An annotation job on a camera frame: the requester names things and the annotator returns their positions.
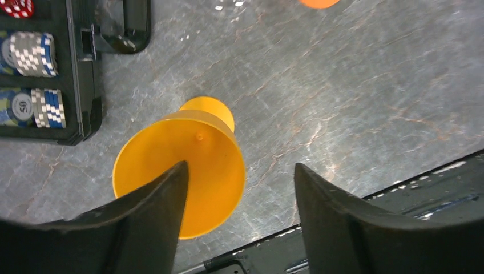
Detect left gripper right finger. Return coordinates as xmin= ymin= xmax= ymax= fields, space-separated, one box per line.
xmin=294 ymin=163 xmax=483 ymax=273

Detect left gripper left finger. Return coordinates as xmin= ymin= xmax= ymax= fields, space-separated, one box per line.
xmin=1 ymin=161 xmax=189 ymax=273

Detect yellow wine glass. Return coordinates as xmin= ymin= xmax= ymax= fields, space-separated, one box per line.
xmin=112 ymin=96 xmax=245 ymax=240

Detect orange wine glass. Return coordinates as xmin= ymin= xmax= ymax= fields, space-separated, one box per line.
xmin=299 ymin=0 xmax=340 ymax=9

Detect clear wine glass front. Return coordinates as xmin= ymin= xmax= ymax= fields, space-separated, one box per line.
xmin=213 ymin=0 xmax=250 ymax=12

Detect black poker chip case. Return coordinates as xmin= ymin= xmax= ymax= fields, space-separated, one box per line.
xmin=1 ymin=1 xmax=151 ymax=146

